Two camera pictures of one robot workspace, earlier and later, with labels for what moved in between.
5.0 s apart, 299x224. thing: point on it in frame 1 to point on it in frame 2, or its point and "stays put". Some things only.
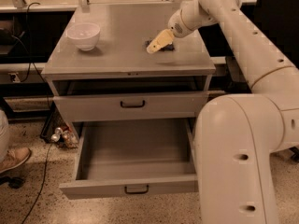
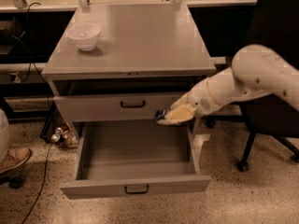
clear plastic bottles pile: x=64 y=136 stays put
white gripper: x=177 y=26 to x=200 y=97
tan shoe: x=14 y=157 stays put
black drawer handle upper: x=133 y=106 stays put
